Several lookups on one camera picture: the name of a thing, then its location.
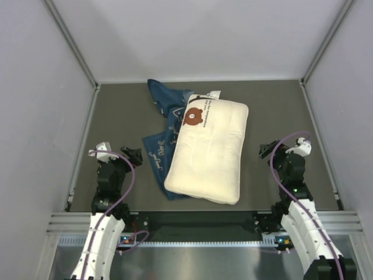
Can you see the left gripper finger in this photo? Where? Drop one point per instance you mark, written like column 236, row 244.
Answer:
column 135, row 161
column 131, row 153

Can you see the cream pillow with bear print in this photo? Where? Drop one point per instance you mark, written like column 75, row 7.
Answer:
column 207, row 159

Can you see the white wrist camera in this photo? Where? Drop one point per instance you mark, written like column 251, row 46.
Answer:
column 302, row 147
column 101, row 152

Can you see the aluminium frame post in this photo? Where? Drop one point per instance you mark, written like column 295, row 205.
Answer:
column 73, row 181
column 335, row 26

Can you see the aluminium front frame rail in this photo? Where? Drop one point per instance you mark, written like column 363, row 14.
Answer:
column 335, row 222

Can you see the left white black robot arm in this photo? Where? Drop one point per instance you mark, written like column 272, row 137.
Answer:
column 115, row 179

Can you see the right aluminium frame post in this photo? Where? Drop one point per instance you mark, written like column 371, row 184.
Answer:
column 335, row 26

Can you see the white pillow care label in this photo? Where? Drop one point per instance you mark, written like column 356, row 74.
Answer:
column 215, row 94

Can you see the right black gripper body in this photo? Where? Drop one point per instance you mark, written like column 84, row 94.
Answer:
column 279, row 160

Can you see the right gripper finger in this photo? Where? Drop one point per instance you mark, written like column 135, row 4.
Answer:
column 267, row 148
column 264, row 153

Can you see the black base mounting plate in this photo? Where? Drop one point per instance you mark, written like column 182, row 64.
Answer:
column 198, row 223

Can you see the left aluminium frame post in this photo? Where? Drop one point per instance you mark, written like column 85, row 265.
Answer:
column 73, row 181

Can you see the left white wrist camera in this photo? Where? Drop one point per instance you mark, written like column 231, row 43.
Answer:
column 101, row 152

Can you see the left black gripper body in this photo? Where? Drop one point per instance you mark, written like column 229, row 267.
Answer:
column 123, row 166

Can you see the grey slotted cable duct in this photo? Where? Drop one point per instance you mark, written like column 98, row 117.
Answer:
column 266, row 242

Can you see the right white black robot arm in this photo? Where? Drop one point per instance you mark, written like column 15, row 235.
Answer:
column 296, row 214

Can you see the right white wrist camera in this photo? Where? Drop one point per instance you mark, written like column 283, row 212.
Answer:
column 302, row 147

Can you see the dark blue embroidered pillowcase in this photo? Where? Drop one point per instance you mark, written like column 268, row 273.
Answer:
column 171, row 104

